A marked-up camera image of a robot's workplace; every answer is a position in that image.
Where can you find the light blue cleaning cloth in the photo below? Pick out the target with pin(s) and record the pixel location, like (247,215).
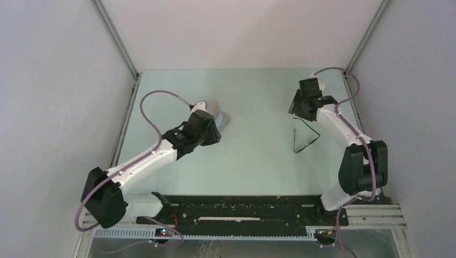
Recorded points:
(221,121)

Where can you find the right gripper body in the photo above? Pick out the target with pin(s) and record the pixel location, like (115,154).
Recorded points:
(300,112)

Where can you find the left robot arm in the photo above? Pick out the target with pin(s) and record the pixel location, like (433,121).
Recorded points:
(107,194)

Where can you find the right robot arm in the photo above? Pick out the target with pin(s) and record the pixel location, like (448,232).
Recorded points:
(364,166)

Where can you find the black sunglasses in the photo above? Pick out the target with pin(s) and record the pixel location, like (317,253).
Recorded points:
(304,137)

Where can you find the aluminium frame rail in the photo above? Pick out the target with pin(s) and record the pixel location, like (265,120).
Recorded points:
(354,217)

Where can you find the pink glasses case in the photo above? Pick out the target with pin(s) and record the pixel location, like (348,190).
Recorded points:
(214,109)

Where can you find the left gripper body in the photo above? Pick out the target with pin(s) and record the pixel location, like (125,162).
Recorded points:
(209,137)

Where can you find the blue toothed cable duct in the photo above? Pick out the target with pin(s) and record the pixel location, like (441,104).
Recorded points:
(149,233)

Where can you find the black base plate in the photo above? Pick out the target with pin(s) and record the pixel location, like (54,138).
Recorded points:
(265,207)

